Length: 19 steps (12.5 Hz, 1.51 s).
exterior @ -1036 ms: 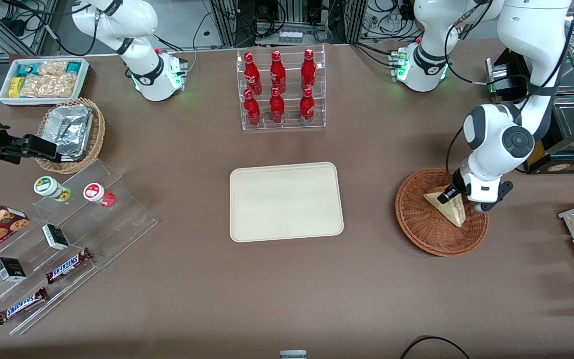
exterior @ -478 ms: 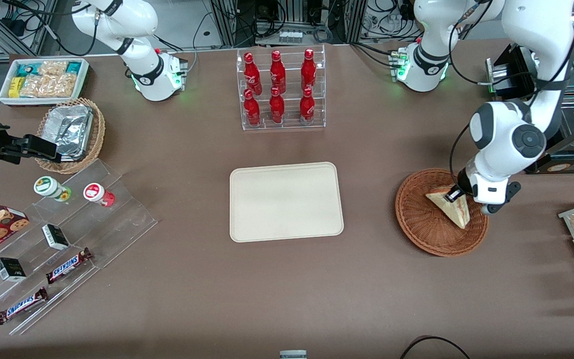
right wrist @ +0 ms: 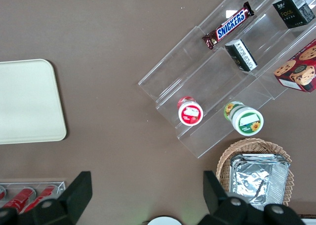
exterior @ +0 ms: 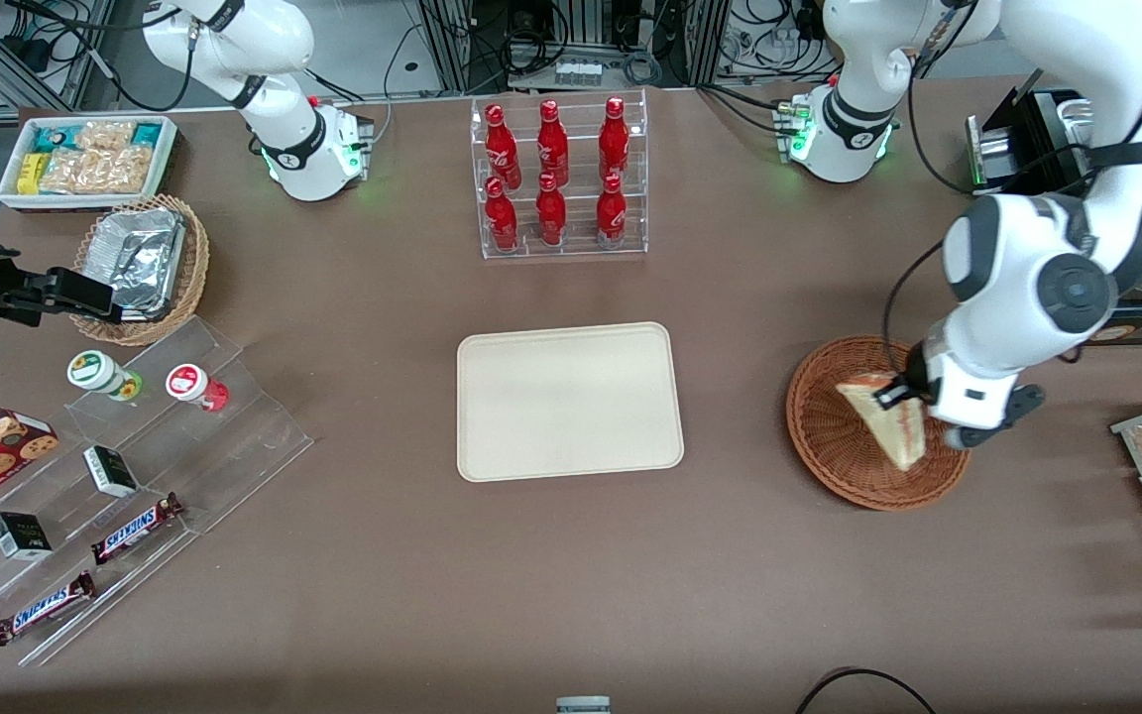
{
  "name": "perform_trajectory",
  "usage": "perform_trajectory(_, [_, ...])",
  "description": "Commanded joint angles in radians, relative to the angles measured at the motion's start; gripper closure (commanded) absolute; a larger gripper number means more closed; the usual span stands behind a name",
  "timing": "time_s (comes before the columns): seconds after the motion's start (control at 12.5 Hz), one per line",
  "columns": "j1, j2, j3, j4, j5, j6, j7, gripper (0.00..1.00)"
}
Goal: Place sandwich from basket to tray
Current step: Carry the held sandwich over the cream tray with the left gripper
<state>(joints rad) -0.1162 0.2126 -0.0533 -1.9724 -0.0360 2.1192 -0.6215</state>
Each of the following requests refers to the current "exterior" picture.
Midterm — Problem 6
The light tan wicker basket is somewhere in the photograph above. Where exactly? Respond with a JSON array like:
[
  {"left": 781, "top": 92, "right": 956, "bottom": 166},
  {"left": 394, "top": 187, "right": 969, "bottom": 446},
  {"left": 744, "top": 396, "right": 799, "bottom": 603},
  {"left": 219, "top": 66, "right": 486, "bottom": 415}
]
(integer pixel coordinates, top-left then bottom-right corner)
[{"left": 68, "top": 194, "right": 211, "bottom": 347}]

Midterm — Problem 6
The beige rectangular tray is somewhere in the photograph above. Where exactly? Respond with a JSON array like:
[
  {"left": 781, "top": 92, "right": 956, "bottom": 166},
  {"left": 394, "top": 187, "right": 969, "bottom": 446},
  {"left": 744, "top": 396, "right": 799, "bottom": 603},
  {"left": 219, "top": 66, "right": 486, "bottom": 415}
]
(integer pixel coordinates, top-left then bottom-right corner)
[{"left": 457, "top": 321, "right": 685, "bottom": 483}]

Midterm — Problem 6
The black looped cable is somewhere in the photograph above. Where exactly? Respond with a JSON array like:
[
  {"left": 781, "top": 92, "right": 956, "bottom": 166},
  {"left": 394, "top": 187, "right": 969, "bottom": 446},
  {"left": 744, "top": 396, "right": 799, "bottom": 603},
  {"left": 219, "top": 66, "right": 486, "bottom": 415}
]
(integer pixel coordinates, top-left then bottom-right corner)
[{"left": 794, "top": 667, "right": 939, "bottom": 714}]

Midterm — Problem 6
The triangular sandwich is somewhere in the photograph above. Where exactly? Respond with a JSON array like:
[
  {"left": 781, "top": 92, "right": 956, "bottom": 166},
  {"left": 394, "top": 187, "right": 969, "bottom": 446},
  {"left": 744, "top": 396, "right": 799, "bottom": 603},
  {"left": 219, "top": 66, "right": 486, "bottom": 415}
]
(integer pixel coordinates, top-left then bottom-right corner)
[{"left": 835, "top": 372, "right": 927, "bottom": 472}]

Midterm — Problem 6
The Snickers chocolate bar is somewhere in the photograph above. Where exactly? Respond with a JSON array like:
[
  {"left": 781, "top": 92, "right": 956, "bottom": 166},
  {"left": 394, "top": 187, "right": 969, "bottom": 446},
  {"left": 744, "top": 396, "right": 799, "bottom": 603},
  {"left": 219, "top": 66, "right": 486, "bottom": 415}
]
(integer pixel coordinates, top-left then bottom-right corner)
[
  {"left": 0, "top": 570, "right": 97, "bottom": 647},
  {"left": 90, "top": 493, "right": 185, "bottom": 566}
]

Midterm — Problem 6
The small clear cracker bag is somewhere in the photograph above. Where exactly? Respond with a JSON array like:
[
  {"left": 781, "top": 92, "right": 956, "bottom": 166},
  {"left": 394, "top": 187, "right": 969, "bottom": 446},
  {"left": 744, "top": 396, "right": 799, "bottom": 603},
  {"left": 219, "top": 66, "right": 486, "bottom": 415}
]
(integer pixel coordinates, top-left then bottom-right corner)
[{"left": 75, "top": 119, "right": 137, "bottom": 153}]

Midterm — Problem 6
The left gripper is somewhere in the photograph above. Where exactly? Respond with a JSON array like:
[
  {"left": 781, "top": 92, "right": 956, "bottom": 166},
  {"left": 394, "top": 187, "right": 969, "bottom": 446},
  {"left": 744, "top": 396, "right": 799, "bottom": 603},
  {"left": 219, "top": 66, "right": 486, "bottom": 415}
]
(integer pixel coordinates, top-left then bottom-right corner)
[{"left": 872, "top": 340, "right": 1020, "bottom": 429}]

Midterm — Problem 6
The clear acrylic stepped stand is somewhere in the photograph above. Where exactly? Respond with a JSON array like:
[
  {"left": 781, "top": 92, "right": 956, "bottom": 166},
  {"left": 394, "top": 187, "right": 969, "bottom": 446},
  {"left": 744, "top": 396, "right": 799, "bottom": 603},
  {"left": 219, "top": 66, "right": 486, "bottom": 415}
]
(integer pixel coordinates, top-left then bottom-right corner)
[{"left": 0, "top": 315, "right": 315, "bottom": 667}]

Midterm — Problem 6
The green lidded cup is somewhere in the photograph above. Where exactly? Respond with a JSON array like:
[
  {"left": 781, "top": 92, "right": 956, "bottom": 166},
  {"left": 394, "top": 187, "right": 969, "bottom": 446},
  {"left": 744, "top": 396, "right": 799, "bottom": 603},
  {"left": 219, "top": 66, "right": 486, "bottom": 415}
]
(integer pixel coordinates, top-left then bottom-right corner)
[{"left": 66, "top": 350, "right": 144, "bottom": 402}]

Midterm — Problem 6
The red cola bottle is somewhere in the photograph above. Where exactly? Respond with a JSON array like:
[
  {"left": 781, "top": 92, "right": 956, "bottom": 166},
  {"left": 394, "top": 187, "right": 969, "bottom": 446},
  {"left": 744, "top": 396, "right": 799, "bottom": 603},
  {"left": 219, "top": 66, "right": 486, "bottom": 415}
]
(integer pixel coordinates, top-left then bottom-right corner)
[
  {"left": 535, "top": 173, "right": 568, "bottom": 246},
  {"left": 485, "top": 103, "right": 522, "bottom": 189},
  {"left": 599, "top": 96, "right": 630, "bottom": 181},
  {"left": 596, "top": 174, "right": 628, "bottom": 249},
  {"left": 536, "top": 99, "right": 570, "bottom": 187},
  {"left": 485, "top": 177, "right": 519, "bottom": 251}
]

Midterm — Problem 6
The white rectangular snack bin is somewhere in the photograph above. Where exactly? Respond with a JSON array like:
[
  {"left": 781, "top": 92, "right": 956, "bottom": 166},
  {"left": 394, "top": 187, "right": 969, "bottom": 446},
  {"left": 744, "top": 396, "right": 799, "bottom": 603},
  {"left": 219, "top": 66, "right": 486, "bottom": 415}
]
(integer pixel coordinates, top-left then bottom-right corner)
[{"left": 0, "top": 114, "right": 179, "bottom": 213}]

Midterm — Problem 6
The red lidded cup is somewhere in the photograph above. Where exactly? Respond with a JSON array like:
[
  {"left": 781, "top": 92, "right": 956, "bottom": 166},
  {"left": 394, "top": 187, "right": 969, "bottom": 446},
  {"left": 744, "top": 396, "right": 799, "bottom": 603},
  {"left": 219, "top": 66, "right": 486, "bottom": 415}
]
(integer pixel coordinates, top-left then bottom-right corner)
[{"left": 166, "top": 363, "right": 230, "bottom": 413}]

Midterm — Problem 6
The silver box green light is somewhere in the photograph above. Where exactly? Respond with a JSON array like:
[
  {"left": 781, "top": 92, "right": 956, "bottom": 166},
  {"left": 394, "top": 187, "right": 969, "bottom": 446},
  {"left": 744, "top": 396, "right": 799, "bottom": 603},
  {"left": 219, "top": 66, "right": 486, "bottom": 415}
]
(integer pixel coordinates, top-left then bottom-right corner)
[{"left": 966, "top": 114, "right": 1016, "bottom": 191}]

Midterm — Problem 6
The large clear cracker bag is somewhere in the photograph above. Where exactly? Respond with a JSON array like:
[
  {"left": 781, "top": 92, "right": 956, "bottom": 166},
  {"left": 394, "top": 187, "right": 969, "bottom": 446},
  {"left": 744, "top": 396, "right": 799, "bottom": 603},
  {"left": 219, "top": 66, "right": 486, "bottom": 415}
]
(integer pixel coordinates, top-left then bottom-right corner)
[{"left": 39, "top": 146, "right": 159, "bottom": 196}]

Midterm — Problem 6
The brown round wicker basket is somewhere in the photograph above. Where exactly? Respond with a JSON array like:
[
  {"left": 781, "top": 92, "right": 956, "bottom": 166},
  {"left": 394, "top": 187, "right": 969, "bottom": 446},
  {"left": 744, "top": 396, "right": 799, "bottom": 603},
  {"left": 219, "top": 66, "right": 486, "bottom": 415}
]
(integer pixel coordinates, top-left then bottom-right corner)
[{"left": 786, "top": 335, "right": 973, "bottom": 512}]

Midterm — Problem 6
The clear acrylic bottle rack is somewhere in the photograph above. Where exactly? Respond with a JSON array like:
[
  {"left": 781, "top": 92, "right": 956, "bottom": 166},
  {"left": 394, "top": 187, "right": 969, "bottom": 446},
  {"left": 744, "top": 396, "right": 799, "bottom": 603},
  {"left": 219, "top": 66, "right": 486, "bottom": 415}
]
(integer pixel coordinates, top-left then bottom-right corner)
[{"left": 470, "top": 88, "right": 649, "bottom": 261}]

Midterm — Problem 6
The small black box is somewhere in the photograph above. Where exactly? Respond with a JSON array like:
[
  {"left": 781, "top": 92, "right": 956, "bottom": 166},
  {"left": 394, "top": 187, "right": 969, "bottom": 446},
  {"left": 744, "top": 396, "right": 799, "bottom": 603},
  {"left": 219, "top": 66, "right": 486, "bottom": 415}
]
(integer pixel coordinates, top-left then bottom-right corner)
[
  {"left": 83, "top": 445, "right": 139, "bottom": 498},
  {"left": 0, "top": 512, "right": 54, "bottom": 561}
]

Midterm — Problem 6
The black yellow countertop appliance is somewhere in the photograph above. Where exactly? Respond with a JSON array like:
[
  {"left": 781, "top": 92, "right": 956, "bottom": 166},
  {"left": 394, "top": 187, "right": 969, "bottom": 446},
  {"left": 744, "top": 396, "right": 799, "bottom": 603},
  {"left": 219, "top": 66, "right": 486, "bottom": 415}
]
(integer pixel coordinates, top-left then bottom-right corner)
[{"left": 1012, "top": 87, "right": 1142, "bottom": 346}]

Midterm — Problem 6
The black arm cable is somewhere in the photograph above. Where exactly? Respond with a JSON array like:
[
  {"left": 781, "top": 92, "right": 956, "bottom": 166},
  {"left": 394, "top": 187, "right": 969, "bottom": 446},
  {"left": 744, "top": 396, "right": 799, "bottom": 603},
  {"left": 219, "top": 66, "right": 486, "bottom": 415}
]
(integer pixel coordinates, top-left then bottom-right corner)
[{"left": 881, "top": 241, "right": 949, "bottom": 376}]

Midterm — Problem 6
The aluminium foil container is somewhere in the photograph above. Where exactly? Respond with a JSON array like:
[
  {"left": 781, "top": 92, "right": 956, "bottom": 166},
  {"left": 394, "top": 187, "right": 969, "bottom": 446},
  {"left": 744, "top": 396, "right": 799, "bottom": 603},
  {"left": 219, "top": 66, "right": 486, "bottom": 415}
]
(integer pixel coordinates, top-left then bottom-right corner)
[{"left": 82, "top": 206, "right": 187, "bottom": 321}]

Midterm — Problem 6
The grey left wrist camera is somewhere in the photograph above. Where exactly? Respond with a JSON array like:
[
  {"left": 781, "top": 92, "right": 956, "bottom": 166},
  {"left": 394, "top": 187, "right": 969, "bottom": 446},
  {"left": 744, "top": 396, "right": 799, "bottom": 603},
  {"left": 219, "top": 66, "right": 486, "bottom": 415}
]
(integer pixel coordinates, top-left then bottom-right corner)
[{"left": 945, "top": 385, "right": 1046, "bottom": 452}]

